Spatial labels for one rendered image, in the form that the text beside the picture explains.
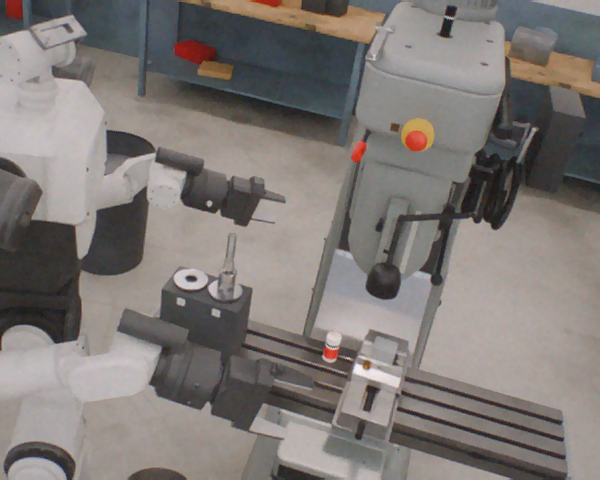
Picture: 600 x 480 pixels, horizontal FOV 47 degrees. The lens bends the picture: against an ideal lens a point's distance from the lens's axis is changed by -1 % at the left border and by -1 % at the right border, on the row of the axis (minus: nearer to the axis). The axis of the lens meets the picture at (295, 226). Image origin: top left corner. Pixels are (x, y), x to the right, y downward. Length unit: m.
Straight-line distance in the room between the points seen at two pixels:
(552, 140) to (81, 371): 1.23
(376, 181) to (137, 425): 1.79
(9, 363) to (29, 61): 0.42
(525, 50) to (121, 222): 3.16
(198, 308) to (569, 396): 2.28
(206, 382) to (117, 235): 2.61
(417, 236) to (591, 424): 2.18
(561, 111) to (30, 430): 1.36
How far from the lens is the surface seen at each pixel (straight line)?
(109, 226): 3.52
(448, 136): 1.31
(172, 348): 0.98
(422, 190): 1.51
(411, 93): 1.29
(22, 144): 1.02
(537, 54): 5.29
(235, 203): 1.45
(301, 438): 1.93
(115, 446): 2.92
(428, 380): 2.03
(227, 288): 1.82
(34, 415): 1.47
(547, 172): 1.81
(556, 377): 3.75
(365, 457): 1.93
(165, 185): 1.37
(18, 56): 1.03
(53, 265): 1.14
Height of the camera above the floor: 2.26
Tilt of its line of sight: 32 degrees down
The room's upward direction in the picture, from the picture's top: 10 degrees clockwise
